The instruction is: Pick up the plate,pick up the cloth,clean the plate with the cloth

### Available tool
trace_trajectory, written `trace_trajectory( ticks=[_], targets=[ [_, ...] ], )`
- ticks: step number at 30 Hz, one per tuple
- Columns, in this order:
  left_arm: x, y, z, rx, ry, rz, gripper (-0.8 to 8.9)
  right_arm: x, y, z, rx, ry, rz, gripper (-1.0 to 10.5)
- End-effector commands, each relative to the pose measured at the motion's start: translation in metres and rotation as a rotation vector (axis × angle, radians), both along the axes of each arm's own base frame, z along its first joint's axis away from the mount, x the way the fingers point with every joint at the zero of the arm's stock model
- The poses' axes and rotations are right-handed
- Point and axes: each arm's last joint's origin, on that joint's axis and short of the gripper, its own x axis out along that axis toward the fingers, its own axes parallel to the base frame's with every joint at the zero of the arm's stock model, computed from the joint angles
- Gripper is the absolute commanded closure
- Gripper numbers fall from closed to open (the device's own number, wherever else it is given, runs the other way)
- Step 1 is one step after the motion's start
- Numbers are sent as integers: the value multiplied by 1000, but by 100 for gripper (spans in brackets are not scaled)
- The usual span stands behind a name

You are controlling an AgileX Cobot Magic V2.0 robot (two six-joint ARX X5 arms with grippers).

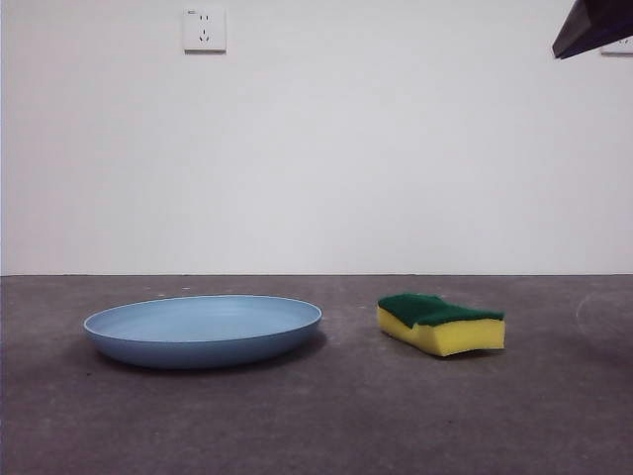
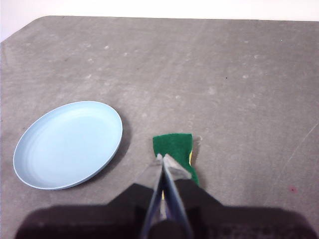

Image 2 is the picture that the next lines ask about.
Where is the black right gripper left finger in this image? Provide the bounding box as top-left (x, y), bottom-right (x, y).
top-left (14, 153), bottom-right (164, 239)

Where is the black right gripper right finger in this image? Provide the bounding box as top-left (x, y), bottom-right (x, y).
top-left (163, 153), bottom-right (315, 239)

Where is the light blue round plate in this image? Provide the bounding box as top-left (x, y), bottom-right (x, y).
top-left (12, 101), bottom-right (124, 191)

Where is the yellow sponge with green pad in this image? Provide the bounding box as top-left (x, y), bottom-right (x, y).
top-left (152, 133), bottom-right (200, 200)

